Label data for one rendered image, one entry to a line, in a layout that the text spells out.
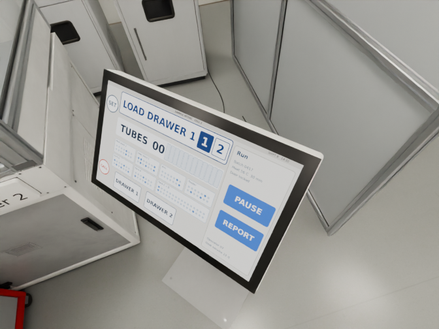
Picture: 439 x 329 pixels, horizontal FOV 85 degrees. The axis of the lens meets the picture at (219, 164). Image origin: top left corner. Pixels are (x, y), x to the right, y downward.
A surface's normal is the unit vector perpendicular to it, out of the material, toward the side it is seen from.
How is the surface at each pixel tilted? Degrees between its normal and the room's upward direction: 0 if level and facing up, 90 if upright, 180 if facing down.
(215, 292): 3
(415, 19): 90
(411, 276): 0
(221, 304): 3
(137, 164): 50
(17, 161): 90
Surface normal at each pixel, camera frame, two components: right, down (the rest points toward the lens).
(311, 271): -0.07, -0.55
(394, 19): -0.96, 0.26
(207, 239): -0.46, 0.20
